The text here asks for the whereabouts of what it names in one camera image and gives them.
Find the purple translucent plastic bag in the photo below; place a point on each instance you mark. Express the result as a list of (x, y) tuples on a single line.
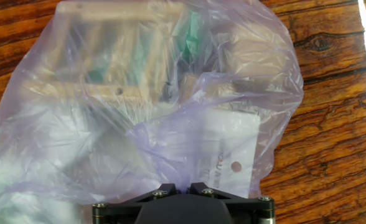
[(92, 140)]

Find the wooden slatted frame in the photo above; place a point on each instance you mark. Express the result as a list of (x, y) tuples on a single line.
[(117, 49)]

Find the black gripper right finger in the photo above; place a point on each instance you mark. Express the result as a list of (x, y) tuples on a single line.
[(242, 203)]

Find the wood grain table mat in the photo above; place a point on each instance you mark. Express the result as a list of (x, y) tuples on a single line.
[(332, 124)]

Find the wooden block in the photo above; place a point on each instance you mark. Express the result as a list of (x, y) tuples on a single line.
[(208, 88), (257, 53)]

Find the white printed card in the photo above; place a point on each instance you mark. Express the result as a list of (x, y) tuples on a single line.
[(232, 149)]

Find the green item in bag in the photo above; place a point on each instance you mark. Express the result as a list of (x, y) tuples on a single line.
[(191, 37)]

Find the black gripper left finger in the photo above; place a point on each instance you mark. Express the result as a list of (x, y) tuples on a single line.
[(127, 203)]

